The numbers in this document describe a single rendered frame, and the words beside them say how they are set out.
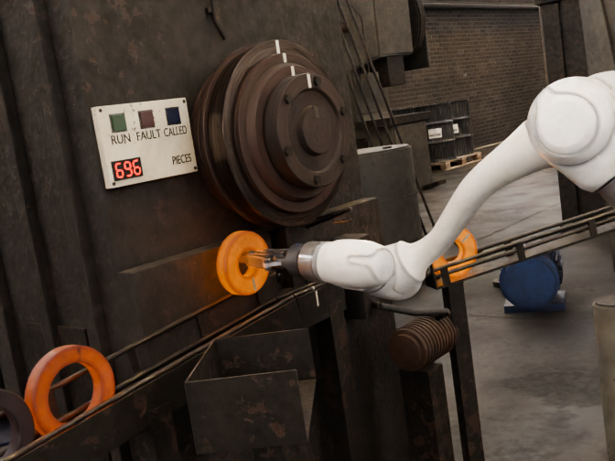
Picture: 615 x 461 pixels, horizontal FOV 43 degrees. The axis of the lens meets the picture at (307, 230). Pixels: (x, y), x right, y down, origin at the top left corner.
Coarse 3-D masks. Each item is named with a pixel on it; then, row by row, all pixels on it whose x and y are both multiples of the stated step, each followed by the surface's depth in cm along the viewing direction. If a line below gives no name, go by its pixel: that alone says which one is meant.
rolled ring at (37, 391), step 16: (64, 352) 149; (80, 352) 152; (96, 352) 155; (48, 368) 146; (96, 368) 154; (32, 384) 145; (48, 384) 146; (96, 384) 157; (112, 384) 157; (32, 400) 144; (48, 400) 146; (96, 400) 156; (48, 416) 146; (48, 432) 146
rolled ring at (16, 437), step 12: (0, 396) 139; (12, 396) 141; (0, 408) 141; (12, 408) 141; (24, 408) 143; (12, 420) 142; (24, 420) 143; (12, 432) 144; (24, 432) 143; (12, 444) 143; (24, 444) 143
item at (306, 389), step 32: (224, 352) 164; (256, 352) 164; (288, 352) 163; (192, 384) 138; (224, 384) 138; (256, 384) 137; (288, 384) 137; (192, 416) 139; (224, 416) 139; (256, 416) 138; (288, 416) 138; (224, 448) 140; (256, 448) 153
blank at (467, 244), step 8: (464, 232) 224; (456, 240) 224; (464, 240) 224; (472, 240) 225; (464, 248) 225; (472, 248) 225; (440, 256) 223; (464, 256) 225; (440, 264) 223; (464, 264) 225; (464, 272) 225
